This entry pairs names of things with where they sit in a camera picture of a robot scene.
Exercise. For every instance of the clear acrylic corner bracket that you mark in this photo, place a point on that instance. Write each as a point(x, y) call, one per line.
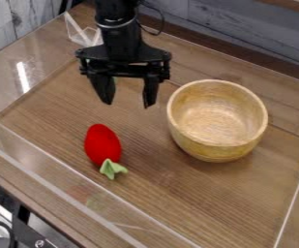
point(87, 37)

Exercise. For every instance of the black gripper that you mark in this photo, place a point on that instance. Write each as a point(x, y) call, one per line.
point(124, 56)

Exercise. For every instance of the red plush strawberry toy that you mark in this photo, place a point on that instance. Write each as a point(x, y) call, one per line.
point(103, 149)

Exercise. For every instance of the clear acrylic tray wall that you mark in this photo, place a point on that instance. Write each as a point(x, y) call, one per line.
point(89, 214)

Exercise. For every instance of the black table leg bracket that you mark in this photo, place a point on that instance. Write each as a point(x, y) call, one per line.
point(27, 236)

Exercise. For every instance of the wooden bowl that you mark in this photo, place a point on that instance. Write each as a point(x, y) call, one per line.
point(216, 119)

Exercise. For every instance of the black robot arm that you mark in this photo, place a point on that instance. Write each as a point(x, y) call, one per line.
point(116, 12)

